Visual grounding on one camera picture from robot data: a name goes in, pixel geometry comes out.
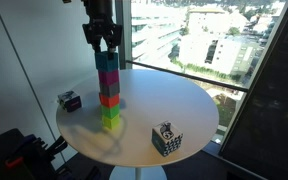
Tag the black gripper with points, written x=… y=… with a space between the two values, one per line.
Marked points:
x=101 y=25

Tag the blue block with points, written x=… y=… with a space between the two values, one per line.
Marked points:
x=103 y=63

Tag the pink block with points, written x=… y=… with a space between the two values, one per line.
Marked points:
x=108 y=78

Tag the grey block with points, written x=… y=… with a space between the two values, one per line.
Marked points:
x=109 y=90

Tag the orange block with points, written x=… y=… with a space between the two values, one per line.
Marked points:
x=109 y=101

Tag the green block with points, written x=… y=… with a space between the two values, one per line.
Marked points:
x=110 y=112

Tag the yellow-green block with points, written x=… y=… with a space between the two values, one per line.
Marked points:
x=110 y=122

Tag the zebra picture cube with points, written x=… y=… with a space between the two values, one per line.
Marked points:
x=69 y=101

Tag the owl picture cube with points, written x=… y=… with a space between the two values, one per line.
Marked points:
x=166 y=138

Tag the black equipment pile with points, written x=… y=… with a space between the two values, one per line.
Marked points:
x=30 y=158

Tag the white round table pedestal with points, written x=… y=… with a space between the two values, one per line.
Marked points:
x=146 y=173

